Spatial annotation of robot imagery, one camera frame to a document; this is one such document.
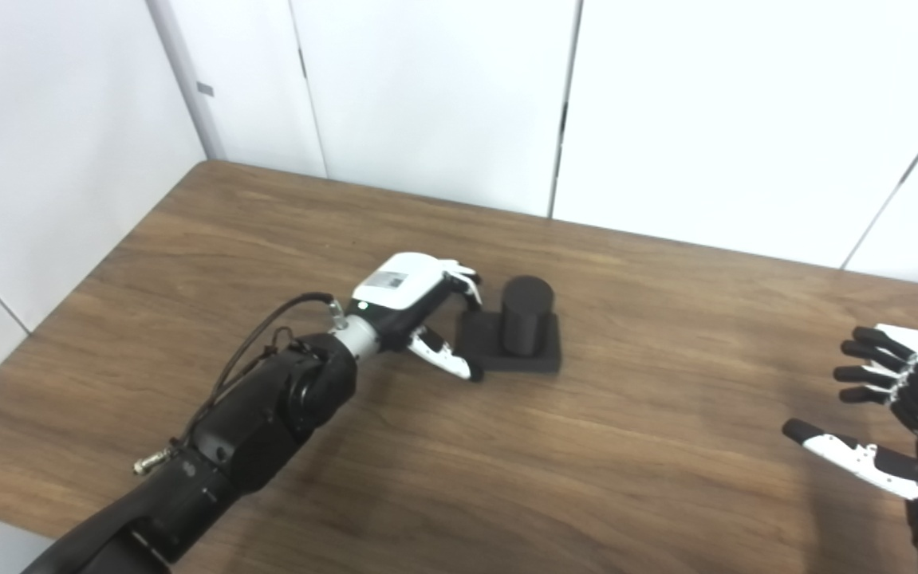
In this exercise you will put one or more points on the grey wall post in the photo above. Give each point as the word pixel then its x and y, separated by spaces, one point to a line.
pixel 183 80

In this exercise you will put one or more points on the black peg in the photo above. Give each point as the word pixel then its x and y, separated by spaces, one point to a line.
pixel 526 319

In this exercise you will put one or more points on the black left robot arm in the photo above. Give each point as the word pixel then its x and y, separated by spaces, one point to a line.
pixel 251 430

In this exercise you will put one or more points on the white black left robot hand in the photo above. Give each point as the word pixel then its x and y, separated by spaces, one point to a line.
pixel 395 291

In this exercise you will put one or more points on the small grey tag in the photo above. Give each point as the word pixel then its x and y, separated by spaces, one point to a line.
pixel 205 89

